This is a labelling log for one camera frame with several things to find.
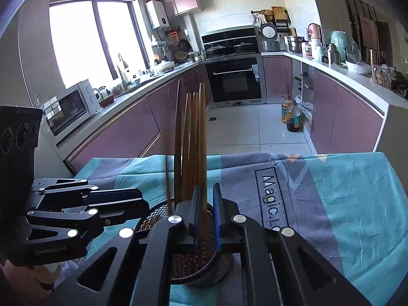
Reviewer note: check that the stainless steel pot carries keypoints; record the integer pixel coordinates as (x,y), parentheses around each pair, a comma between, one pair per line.
(295,44)

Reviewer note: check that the white wall water heater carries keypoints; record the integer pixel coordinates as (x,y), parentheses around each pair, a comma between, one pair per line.
(157,14)

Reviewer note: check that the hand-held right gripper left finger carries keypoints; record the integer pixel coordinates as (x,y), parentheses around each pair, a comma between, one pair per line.
(195,212)

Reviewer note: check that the black built-in oven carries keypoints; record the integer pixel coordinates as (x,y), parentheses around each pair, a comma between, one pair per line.
(236,83)

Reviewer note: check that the black lidded pan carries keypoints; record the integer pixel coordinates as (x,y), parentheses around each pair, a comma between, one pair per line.
(245,48)

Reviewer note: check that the white ceramic casserole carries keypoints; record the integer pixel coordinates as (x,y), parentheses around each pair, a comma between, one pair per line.
(164,67)

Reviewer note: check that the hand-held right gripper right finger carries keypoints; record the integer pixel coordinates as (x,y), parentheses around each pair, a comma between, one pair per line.
(218,216)

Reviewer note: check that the hanging black frying pan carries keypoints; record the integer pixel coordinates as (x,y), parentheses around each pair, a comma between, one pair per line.
(184,44)

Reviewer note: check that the floral-end wooden chopstick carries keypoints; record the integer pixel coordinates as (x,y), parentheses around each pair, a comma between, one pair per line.
(202,153)

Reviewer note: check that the white bowl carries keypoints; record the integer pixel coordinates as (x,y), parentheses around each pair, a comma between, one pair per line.
(358,68)

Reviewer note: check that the person's left hand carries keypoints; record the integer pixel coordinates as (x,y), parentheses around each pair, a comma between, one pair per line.
(44,271)

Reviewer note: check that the black mesh utensil holder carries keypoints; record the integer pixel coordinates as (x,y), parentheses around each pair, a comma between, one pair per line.
(204,271)

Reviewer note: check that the steel thermos flask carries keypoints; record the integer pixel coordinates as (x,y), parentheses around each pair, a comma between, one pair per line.
(334,54)

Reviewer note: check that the dark wooden slat panel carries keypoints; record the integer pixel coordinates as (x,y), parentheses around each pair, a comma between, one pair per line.
(352,12)

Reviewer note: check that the black lidded wok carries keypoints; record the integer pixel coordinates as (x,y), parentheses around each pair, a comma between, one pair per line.
(220,51)

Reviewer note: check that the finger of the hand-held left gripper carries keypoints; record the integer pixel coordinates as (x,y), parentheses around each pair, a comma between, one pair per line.
(124,195)
(127,212)

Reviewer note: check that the kitchen window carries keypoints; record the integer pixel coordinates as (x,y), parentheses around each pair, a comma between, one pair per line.
(79,38)

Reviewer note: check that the white plastic bags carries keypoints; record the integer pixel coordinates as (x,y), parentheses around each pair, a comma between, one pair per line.
(305,108)

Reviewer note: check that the black range hood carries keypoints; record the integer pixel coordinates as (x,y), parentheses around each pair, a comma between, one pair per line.
(229,36)

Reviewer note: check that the clear food container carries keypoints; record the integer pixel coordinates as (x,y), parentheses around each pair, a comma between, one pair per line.
(382,77)

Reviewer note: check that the dark red bowl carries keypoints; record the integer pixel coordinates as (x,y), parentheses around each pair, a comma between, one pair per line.
(106,101)

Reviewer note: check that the white countertop oven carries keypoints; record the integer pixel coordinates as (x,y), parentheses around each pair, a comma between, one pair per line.
(86,95)

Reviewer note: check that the pink base cabinet run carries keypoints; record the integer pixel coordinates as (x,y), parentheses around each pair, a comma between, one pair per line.
(344,114)
(127,127)

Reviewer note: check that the yellow cooking oil bottle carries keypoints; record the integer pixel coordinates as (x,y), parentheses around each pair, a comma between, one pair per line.
(286,110)

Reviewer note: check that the white rice cooker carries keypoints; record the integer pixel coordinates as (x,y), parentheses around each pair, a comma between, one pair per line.
(268,38)

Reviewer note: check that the bunch of wooden chopsticks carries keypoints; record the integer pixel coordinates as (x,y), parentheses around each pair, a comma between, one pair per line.
(178,153)

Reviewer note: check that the teal and grey tablecloth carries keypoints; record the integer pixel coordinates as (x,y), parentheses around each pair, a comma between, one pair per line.
(334,204)

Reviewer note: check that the kitchen sink faucet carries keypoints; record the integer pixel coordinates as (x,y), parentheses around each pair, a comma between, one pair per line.
(122,70)

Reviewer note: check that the pink electric kettle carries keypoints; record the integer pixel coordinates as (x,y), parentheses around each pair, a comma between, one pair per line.
(315,32)

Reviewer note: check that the wall rack with cutting boards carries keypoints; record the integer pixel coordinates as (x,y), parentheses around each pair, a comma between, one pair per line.
(277,14)

